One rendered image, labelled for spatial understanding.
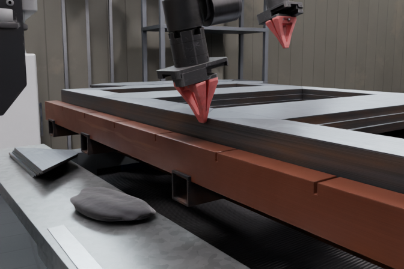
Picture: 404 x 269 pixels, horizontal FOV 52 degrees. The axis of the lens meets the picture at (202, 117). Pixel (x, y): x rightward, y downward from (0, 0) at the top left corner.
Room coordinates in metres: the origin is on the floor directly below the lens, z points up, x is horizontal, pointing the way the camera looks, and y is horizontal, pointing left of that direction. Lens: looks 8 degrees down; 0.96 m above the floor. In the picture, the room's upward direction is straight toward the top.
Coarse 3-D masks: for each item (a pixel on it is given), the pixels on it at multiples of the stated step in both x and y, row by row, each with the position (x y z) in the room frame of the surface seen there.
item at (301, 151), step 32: (64, 96) 1.30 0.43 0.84; (224, 96) 1.17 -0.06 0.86; (256, 96) 1.24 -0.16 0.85; (288, 96) 1.31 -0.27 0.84; (320, 96) 1.29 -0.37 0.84; (352, 96) 1.20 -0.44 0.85; (192, 128) 0.72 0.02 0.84; (224, 128) 0.65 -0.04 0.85; (256, 128) 0.59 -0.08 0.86; (352, 128) 0.77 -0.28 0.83; (384, 128) 0.82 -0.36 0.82; (288, 160) 0.54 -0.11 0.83; (320, 160) 0.49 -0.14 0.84; (352, 160) 0.46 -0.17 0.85; (384, 160) 0.43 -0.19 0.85
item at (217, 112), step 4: (212, 112) 0.75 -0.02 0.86; (216, 112) 0.75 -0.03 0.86; (220, 112) 0.75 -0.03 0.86; (224, 112) 0.75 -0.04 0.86; (228, 112) 0.75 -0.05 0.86; (232, 112) 0.75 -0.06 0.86; (236, 112) 0.75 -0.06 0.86; (224, 116) 0.70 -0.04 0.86; (228, 116) 0.70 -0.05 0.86; (232, 116) 0.70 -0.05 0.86; (236, 116) 0.70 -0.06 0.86; (240, 116) 0.70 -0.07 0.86; (244, 116) 0.70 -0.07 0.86; (248, 116) 0.70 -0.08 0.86; (252, 116) 0.70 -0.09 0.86; (256, 116) 0.70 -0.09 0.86; (260, 116) 0.70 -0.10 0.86; (264, 116) 0.70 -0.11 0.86
